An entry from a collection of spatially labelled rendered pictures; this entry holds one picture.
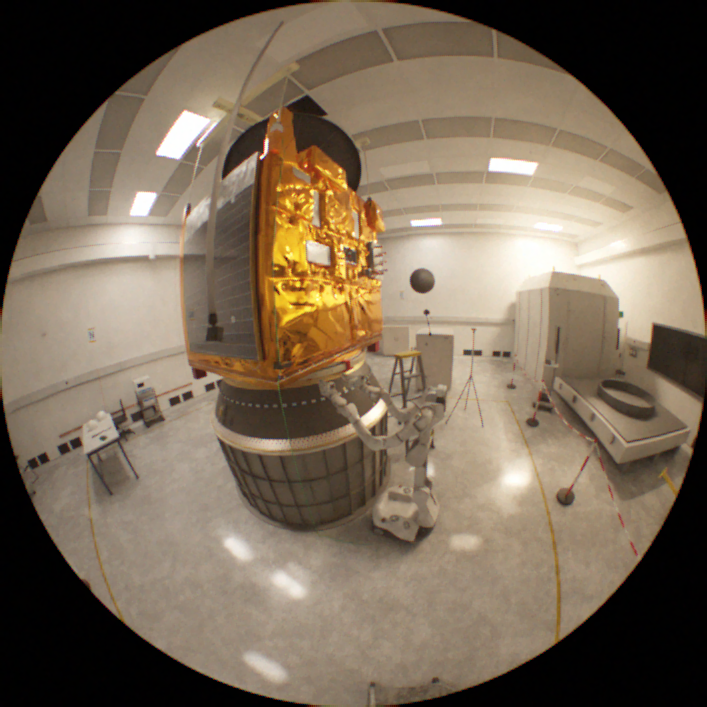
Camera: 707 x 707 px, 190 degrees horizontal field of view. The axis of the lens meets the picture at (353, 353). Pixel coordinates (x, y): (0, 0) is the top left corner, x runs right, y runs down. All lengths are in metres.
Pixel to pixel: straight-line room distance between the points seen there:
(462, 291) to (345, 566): 8.93
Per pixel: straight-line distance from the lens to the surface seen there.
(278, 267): 1.37
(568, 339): 6.78
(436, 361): 5.27
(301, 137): 2.83
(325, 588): 2.32
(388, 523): 2.20
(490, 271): 9.36
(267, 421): 1.83
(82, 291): 6.60
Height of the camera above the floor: 2.22
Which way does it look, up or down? 13 degrees down
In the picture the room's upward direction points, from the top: 3 degrees counter-clockwise
